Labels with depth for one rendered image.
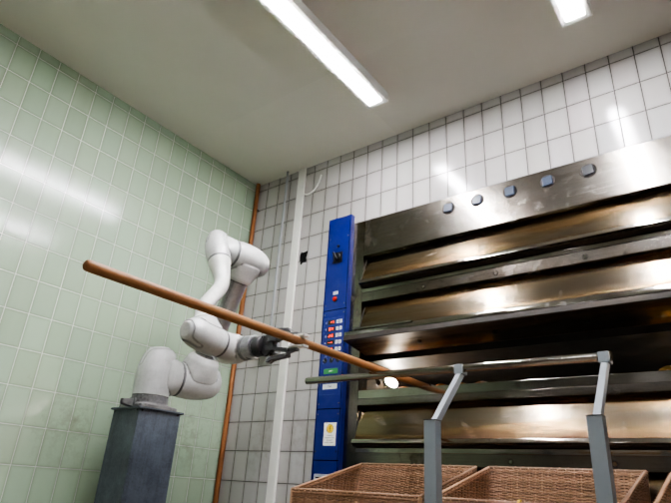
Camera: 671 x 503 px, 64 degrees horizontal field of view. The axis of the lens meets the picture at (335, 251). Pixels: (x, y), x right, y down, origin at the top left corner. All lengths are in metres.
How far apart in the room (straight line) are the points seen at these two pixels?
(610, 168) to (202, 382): 1.99
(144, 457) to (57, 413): 0.49
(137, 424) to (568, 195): 2.03
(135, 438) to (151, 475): 0.17
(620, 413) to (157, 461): 1.78
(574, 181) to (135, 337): 2.20
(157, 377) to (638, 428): 1.86
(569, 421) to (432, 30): 1.70
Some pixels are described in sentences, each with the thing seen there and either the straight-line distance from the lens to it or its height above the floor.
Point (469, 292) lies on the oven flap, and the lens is 2.54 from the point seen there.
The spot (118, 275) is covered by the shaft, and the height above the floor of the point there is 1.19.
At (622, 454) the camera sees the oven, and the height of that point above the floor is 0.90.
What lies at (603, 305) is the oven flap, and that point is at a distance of 2.16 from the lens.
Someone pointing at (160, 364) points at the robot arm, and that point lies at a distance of 2.50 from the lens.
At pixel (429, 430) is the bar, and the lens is 1.79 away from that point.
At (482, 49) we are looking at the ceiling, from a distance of 2.71.
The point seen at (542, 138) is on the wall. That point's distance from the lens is 2.72.
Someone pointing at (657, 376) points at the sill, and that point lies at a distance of 2.23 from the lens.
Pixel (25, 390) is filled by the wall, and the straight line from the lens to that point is 2.67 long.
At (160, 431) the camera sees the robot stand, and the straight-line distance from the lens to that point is 2.47.
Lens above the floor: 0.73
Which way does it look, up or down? 24 degrees up
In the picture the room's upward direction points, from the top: 4 degrees clockwise
